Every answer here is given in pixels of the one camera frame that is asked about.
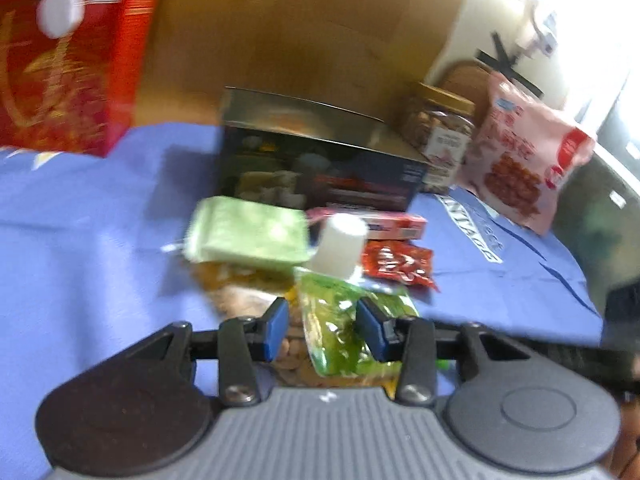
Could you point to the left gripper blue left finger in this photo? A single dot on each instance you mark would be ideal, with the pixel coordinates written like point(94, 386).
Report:
point(244, 341)

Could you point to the red gift box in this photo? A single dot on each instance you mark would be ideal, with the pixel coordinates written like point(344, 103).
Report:
point(74, 94)

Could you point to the round wooden board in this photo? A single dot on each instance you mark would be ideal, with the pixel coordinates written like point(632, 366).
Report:
point(468, 79)

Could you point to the clear bag of nuts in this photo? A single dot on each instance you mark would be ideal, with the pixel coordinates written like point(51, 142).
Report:
point(236, 291)

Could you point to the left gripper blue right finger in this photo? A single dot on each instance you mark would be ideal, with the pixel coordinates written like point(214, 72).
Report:
point(409, 340)

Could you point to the blue printed tablecloth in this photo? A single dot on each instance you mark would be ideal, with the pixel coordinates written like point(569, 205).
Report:
point(90, 265)

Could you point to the green jelly pouch white cap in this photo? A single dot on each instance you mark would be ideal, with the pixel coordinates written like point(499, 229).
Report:
point(328, 288)

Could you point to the black tin box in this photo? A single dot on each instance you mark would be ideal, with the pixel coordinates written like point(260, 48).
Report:
point(295, 153)

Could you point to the peanut jar with gold lid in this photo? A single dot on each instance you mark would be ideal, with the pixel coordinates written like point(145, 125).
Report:
point(438, 124)

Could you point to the pink twisted snack bag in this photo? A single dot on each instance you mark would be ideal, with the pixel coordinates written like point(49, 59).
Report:
point(522, 155)

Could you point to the green wafer packet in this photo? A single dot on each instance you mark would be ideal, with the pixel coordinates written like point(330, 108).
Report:
point(229, 230)

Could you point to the wood panel backdrop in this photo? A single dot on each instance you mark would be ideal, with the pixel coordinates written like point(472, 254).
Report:
point(357, 54)

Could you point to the red candy wrapper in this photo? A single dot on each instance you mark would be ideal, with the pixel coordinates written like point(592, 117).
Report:
point(399, 261)

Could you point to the pink slim snack box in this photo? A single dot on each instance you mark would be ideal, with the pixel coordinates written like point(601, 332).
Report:
point(382, 225)

